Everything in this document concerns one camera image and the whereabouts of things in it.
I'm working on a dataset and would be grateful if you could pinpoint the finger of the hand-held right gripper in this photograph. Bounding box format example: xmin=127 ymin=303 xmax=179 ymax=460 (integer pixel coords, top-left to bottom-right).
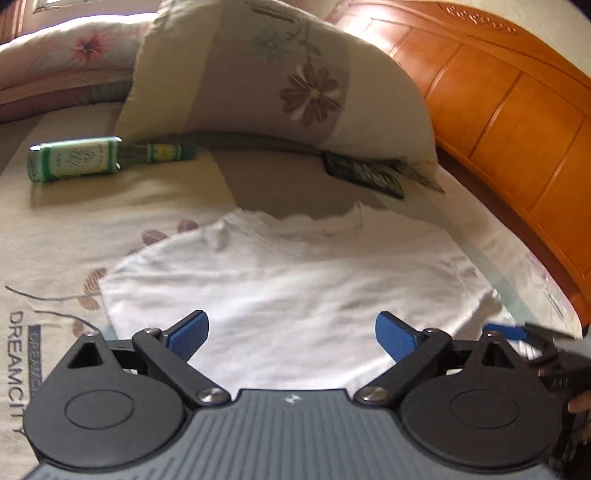
xmin=524 ymin=322 xmax=591 ymax=365
xmin=482 ymin=323 xmax=539 ymax=347

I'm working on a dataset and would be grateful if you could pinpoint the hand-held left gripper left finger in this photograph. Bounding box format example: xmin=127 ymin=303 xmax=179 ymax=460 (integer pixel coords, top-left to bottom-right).
xmin=68 ymin=310 xmax=232 ymax=408

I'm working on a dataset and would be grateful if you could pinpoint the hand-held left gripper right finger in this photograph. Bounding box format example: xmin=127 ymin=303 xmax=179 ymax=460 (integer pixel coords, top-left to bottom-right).
xmin=355 ymin=311 xmax=518 ymax=408

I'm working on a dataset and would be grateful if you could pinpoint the white t-shirt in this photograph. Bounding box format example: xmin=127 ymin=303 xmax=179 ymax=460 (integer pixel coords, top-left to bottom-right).
xmin=98 ymin=203 xmax=541 ymax=393

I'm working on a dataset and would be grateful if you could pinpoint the black panda print phone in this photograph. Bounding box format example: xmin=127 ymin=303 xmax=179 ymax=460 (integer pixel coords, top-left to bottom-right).
xmin=322 ymin=151 xmax=407 ymax=200

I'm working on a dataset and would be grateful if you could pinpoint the green glass bottle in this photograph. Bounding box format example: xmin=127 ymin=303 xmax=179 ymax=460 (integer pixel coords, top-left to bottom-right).
xmin=28 ymin=136 xmax=197 ymax=184

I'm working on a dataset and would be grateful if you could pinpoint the wooden headboard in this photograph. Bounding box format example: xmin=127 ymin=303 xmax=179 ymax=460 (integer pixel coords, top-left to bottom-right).
xmin=323 ymin=0 xmax=591 ymax=324

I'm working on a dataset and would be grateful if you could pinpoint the floral patchwork pillow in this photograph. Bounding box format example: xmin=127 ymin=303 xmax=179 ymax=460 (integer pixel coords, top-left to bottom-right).
xmin=113 ymin=0 xmax=446 ymax=193

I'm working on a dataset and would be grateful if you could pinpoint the folded pink floral quilt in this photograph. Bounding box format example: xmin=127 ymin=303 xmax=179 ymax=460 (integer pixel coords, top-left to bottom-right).
xmin=0 ymin=11 xmax=160 ymax=123

